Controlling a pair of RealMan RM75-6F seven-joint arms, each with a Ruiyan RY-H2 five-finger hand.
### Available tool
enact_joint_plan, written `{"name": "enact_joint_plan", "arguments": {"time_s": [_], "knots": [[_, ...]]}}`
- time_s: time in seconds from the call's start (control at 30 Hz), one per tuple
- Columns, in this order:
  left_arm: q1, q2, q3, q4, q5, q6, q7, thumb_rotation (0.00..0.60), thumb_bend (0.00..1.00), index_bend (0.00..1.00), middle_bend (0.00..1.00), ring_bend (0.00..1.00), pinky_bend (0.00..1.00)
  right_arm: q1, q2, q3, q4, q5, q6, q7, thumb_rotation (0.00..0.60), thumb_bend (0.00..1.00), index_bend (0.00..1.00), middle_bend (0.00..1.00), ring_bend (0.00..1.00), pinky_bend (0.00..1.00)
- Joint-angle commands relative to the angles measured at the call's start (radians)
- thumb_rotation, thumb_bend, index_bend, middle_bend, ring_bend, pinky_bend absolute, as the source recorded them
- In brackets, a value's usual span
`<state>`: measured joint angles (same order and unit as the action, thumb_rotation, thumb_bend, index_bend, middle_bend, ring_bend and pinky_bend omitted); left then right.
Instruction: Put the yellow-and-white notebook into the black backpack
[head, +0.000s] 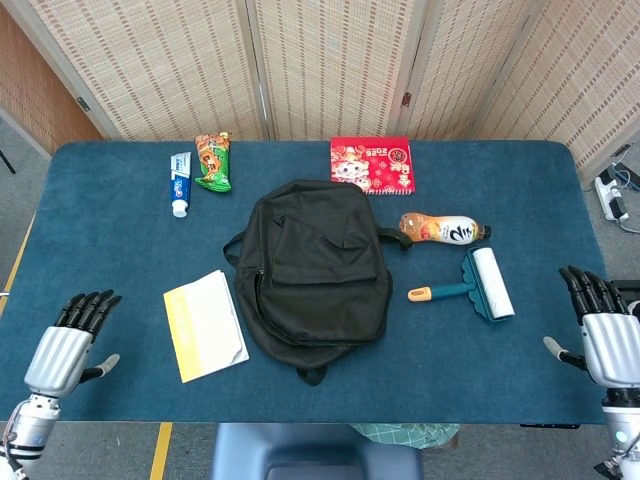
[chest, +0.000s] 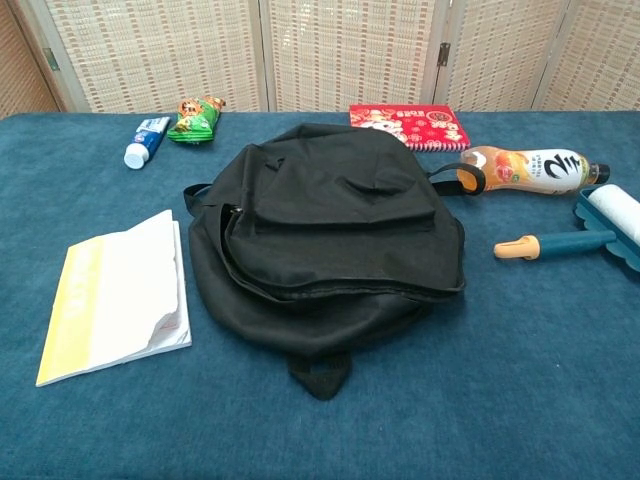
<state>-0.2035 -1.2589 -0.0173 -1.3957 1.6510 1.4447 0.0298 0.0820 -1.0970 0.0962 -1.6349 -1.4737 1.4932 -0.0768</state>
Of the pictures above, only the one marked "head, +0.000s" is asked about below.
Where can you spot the green checked cloth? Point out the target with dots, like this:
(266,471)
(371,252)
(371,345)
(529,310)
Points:
(405,434)

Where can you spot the white power strip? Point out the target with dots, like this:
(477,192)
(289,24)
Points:
(607,195)

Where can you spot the green snack bag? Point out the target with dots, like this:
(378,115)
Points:
(212,165)

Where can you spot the metal screen hinge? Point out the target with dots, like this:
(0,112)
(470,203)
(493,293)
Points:
(83,104)
(406,99)

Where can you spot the black backpack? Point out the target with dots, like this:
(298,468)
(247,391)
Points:
(310,270)

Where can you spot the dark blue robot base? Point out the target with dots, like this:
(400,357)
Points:
(315,450)

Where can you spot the orange drink bottle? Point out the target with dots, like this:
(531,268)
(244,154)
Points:
(450,230)

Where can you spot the yellow white booklet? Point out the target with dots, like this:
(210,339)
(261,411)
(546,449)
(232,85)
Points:
(205,325)

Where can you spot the woven folding screen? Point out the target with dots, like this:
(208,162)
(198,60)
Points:
(150,75)

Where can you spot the black stand leg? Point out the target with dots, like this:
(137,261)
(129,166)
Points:
(7,161)

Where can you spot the black box on floor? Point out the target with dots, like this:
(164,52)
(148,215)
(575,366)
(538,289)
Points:
(632,285)

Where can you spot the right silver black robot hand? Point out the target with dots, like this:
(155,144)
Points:
(612,345)

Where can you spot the blue white toothpaste tube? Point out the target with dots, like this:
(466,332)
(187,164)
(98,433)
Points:
(181,190)

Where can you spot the teal lint roller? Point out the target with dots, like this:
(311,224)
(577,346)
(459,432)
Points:
(492,285)

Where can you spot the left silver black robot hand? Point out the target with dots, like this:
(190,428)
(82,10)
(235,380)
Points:
(57,355)

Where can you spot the red spiral notebook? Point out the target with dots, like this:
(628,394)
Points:
(370,165)

